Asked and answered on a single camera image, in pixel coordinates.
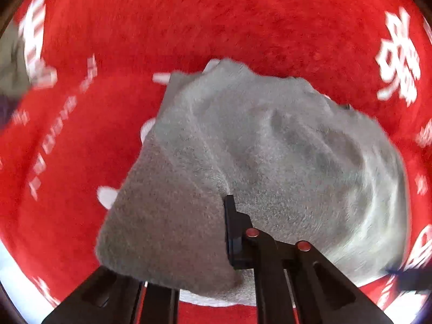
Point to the grey fleece garment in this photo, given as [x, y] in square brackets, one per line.
[300, 165]

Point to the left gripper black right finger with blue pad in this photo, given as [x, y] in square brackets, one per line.
[294, 283]

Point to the red blanket white lettering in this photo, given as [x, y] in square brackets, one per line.
[98, 73]

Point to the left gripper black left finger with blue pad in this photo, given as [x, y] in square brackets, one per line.
[106, 297]

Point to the beige and purple clothes pile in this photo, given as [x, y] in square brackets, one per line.
[14, 81]

